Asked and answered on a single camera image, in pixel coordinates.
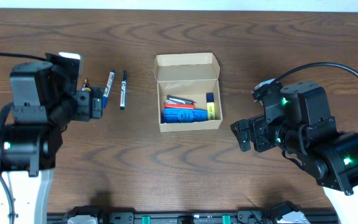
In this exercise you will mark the red marker pen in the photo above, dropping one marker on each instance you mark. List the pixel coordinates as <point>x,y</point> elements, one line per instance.
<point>179,106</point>

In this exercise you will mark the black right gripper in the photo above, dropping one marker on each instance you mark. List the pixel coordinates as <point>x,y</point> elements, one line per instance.
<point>258,126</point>

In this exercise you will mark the blue utility knife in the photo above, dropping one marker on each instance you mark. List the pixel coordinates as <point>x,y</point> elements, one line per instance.
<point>175,115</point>

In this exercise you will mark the open cardboard box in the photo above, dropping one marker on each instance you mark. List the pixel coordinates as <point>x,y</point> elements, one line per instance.
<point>191,77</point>

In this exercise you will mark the black whiteboard marker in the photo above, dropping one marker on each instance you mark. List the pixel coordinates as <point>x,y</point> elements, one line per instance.
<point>123,91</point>

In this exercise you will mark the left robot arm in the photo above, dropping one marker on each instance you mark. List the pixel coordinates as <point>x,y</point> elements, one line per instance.
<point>45,101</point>

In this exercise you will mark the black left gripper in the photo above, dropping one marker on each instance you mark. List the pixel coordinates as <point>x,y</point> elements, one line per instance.
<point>83,110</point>

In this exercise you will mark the blue whiteboard marker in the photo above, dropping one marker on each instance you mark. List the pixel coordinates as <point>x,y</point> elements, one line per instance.
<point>108,88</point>

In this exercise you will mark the yellow highlighter pen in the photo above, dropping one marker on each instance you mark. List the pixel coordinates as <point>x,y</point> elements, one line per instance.
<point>210,106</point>

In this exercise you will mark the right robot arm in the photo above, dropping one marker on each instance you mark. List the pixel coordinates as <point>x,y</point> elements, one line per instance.
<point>297,119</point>

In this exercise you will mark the black mounting rail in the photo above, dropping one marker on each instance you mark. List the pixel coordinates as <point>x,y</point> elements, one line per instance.
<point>285,212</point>

